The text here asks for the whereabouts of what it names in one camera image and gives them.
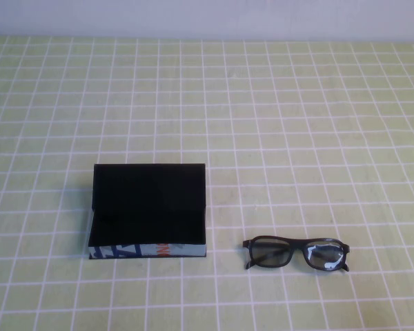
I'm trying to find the black printed glasses case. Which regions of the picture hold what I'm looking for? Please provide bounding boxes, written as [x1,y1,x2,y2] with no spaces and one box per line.
[88,163,208,261]

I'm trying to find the black framed glasses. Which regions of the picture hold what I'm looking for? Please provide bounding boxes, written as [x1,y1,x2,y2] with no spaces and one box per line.
[241,235,352,274]

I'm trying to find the green checked tablecloth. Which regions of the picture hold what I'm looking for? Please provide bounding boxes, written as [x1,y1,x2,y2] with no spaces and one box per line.
[0,33,414,331]

